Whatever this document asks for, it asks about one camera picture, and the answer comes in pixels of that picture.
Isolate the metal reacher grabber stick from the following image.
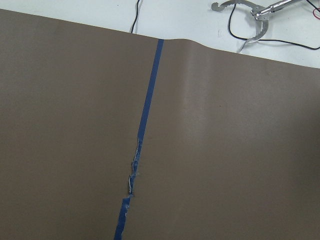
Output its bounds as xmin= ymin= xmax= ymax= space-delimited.
xmin=211 ymin=0 xmax=300 ymax=52

